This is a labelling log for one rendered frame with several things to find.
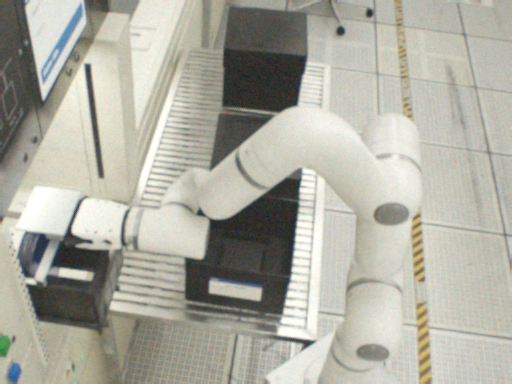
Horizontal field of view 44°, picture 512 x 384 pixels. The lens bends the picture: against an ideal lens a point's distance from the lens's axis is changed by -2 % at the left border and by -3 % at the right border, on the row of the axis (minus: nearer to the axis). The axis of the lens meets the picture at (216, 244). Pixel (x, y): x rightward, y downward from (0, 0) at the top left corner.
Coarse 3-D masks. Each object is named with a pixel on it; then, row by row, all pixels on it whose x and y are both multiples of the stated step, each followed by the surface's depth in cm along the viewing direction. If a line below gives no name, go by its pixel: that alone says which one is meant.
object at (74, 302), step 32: (32, 192) 131; (64, 192) 131; (32, 224) 125; (64, 224) 125; (64, 256) 153; (96, 256) 152; (32, 288) 131; (64, 288) 127; (96, 288) 132; (64, 320) 138; (96, 320) 137
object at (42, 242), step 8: (40, 240) 137; (48, 240) 142; (40, 248) 138; (32, 256) 133; (40, 256) 138; (56, 256) 149; (32, 264) 134; (56, 264) 150; (32, 272) 135; (48, 272) 145; (56, 272) 150; (56, 280) 151
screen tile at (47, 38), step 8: (40, 0) 110; (48, 0) 113; (56, 0) 117; (32, 8) 107; (40, 8) 110; (48, 8) 114; (56, 8) 118; (32, 16) 107; (40, 16) 111; (56, 16) 118; (32, 24) 108; (48, 24) 115; (56, 24) 119; (48, 32) 116; (56, 32) 120; (40, 40) 113; (48, 40) 116; (40, 48) 113; (48, 48) 117; (40, 56) 114
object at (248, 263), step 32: (224, 224) 192; (256, 224) 189; (288, 224) 187; (224, 256) 187; (256, 256) 187; (288, 256) 188; (192, 288) 172; (224, 288) 170; (256, 288) 168; (288, 288) 167
